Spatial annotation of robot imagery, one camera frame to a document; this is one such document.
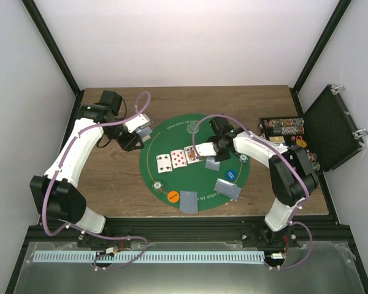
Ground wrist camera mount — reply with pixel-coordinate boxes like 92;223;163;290
195;142;217;157
123;113;151;133

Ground light blue slotted cable duct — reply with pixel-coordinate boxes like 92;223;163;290
32;251;265;264

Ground dealt cards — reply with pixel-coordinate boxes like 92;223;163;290
179;191;198;214
214;178;242;201

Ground boxed card deck in case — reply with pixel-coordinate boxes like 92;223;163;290
269;136;285;144

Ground black aluminium frame rail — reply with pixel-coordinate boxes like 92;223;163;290
27;216;350;243

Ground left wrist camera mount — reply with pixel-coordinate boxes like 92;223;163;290
123;113;151;133

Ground blue playing card deck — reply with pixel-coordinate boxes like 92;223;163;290
137;127;152;142

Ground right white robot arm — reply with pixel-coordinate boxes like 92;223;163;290
209;115;319;247

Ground queen face card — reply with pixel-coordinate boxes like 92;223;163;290
184;146;201;164

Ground stack of poker chips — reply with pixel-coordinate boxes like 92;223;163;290
152;181;164;193

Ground round green poker mat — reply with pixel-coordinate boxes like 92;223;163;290
139;114;250;211

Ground black poker set case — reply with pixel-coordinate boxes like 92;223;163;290
260;85;368;172

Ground orange big blind button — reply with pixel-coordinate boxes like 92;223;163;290
167;190;180;203

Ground bottom chip row in case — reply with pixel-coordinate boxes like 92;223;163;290
312;162;320;172

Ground blue small blind button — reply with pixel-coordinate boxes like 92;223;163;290
225;169;238;181

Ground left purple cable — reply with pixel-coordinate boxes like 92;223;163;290
42;91;151;272

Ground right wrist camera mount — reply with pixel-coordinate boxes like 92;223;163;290
195;142;217;157

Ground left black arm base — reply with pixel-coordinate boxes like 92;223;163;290
77;235;131;249

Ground top chip row in case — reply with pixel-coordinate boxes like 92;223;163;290
263;118;304;128

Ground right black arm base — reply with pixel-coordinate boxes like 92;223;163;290
240;225;297;248

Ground chip row in case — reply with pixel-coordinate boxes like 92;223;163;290
263;118;304;128
312;162;320;172
307;152;317;162
271;126;305;136

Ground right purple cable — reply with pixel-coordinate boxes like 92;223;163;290
191;114;313;270

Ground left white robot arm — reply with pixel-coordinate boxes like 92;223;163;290
30;91;150;247

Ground purple cable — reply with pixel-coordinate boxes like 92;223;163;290
191;114;313;270
42;91;151;272

